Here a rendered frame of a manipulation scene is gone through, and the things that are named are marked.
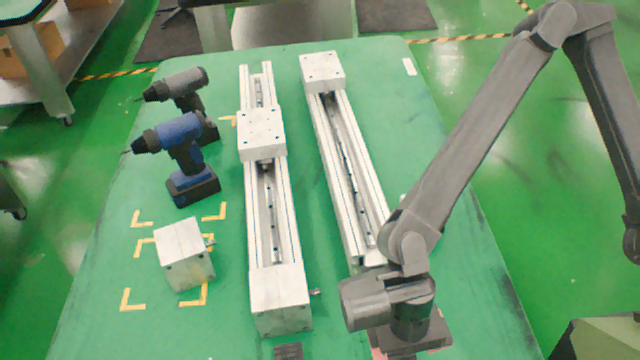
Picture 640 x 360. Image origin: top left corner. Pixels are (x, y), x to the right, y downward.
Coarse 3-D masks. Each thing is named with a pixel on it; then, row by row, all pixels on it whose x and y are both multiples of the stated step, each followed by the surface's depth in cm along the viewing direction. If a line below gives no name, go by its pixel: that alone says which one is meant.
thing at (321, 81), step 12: (300, 60) 134; (312, 60) 134; (324, 60) 133; (336, 60) 132; (312, 72) 128; (324, 72) 128; (336, 72) 127; (312, 84) 126; (324, 84) 126; (336, 84) 127; (324, 96) 131
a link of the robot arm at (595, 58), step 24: (528, 24) 64; (576, 24) 62; (600, 24) 63; (576, 48) 66; (600, 48) 64; (576, 72) 68; (600, 72) 64; (624, 72) 65; (600, 96) 65; (624, 96) 64; (600, 120) 67; (624, 120) 64; (624, 144) 64; (624, 168) 66; (624, 192) 68; (624, 216) 70; (624, 240) 70
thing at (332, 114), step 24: (312, 96) 127; (336, 96) 126; (312, 120) 131; (336, 120) 122; (336, 144) 116; (360, 144) 110; (336, 168) 104; (360, 168) 105; (336, 192) 98; (360, 192) 102; (336, 216) 103; (360, 216) 97; (384, 216) 92; (360, 240) 88; (360, 264) 88; (384, 264) 89
